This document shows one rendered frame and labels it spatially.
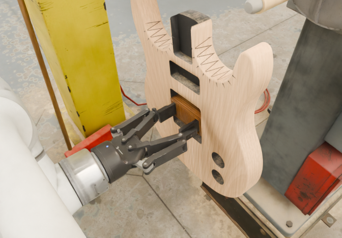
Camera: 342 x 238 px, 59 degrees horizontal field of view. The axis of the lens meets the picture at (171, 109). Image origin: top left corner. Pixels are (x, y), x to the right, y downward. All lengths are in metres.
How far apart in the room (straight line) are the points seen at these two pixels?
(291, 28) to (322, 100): 1.94
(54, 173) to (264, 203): 1.00
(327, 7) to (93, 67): 1.12
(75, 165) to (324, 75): 0.72
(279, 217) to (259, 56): 1.00
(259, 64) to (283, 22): 2.53
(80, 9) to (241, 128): 0.99
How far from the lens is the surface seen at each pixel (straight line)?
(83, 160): 0.55
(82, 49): 1.46
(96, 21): 1.43
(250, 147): 0.56
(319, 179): 1.18
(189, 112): 0.62
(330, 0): 0.70
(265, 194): 1.38
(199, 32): 0.52
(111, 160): 0.55
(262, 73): 0.45
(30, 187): 0.32
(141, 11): 0.63
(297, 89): 1.04
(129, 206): 1.64
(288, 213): 1.38
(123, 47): 2.51
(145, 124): 0.62
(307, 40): 0.95
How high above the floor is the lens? 1.49
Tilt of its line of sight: 49 degrees down
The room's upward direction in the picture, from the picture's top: straight up
